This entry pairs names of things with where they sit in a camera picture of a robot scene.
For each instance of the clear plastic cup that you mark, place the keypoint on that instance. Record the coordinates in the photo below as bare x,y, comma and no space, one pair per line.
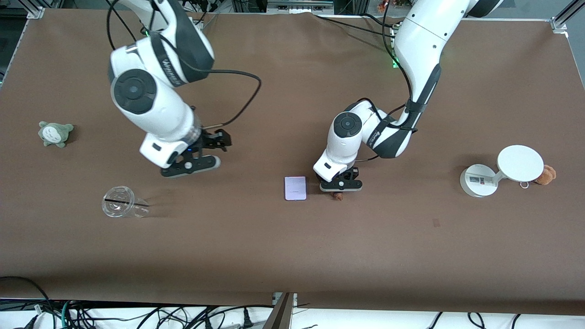
119,206

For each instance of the aluminium frame corner bracket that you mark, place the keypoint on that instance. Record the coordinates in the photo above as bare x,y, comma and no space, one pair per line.
561,23
34,11

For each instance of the grey metal bar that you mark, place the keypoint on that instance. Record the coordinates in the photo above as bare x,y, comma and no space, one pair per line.
299,7

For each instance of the dark support beam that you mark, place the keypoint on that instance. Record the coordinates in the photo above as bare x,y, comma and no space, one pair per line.
279,315

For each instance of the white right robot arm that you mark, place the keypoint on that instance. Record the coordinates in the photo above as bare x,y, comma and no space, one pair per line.
155,109

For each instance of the silver table edge bracket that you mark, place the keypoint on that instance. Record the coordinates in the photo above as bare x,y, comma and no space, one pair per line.
293,301

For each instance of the black straw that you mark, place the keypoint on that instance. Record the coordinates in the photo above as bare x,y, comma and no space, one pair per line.
116,200

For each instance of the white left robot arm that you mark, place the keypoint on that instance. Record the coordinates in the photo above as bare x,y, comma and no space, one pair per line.
418,45

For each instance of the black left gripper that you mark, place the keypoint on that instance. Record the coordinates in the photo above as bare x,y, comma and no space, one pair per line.
351,174

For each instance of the brown lion statue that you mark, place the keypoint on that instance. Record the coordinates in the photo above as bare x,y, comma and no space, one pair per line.
337,196

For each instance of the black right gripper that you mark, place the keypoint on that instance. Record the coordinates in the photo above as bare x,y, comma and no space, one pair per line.
211,140

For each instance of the orange toy figurine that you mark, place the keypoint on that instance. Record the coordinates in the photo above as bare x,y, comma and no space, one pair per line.
383,6

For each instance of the black power plug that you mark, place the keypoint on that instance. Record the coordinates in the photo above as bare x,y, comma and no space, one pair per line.
248,319

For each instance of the grey totoro plush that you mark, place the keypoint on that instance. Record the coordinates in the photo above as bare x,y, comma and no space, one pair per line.
55,134

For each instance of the white round desk lamp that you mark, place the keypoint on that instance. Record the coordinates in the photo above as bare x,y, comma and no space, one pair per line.
518,163

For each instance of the brown table cover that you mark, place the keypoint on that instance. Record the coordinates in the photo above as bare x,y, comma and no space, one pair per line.
292,256

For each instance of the aluminium side rail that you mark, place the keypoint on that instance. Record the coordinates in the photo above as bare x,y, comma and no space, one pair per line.
577,55

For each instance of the lilac flip phone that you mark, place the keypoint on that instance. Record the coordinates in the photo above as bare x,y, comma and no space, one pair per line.
295,188

